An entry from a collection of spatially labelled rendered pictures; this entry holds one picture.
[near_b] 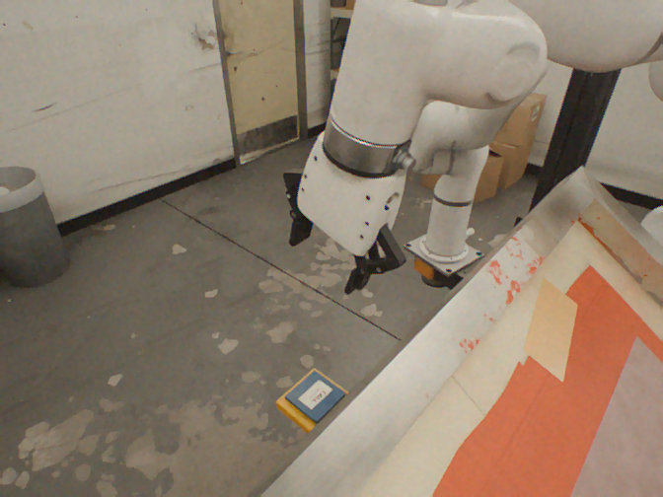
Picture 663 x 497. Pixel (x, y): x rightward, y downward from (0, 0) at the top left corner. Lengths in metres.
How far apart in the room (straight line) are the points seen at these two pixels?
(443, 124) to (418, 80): 0.54
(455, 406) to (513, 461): 0.06
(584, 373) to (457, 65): 0.31
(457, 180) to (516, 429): 0.71
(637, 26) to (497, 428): 0.36
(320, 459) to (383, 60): 0.26
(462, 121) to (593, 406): 0.58
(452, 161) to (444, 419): 0.72
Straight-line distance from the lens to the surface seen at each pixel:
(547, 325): 0.48
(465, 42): 0.35
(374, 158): 0.37
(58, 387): 2.62
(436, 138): 0.89
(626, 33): 0.49
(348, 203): 0.41
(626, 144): 4.33
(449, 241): 1.10
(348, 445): 0.27
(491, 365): 0.41
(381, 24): 0.33
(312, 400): 1.00
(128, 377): 2.50
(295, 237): 0.51
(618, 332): 0.57
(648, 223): 0.86
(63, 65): 3.56
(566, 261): 0.56
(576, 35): 0.50
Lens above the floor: 1.79
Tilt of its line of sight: 37 degrees down
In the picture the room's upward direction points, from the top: straight up
